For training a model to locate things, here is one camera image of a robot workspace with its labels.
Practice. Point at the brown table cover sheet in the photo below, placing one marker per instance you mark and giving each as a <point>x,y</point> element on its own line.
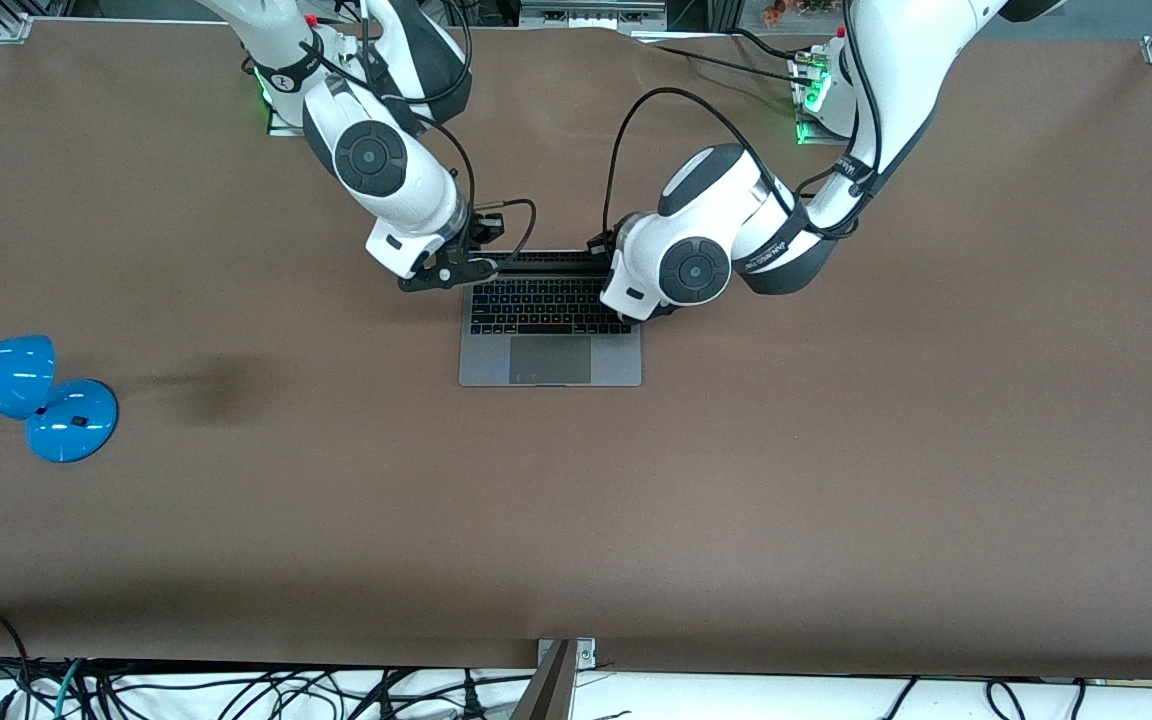
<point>576,520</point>

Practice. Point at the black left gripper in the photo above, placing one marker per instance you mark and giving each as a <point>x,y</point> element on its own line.
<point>604,245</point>

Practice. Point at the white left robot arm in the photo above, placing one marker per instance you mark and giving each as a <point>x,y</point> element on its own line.
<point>696,270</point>

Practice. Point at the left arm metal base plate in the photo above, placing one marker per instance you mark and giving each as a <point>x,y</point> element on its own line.
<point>808,138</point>

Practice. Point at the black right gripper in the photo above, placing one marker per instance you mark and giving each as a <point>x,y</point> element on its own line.
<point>477,232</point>

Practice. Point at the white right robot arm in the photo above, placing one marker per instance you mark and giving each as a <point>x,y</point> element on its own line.
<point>371,155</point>

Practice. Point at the small orange object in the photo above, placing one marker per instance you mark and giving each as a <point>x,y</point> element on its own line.
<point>773,10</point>

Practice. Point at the grey laptop black keyboard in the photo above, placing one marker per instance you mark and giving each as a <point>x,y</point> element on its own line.
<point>550,360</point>

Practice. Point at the small metal edge bracket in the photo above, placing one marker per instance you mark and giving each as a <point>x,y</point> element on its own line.
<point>586,655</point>

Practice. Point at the grey equipment box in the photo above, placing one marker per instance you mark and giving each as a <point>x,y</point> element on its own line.
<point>591,15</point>

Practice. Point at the grey metal post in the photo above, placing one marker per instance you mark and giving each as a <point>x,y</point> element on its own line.
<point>548,690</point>

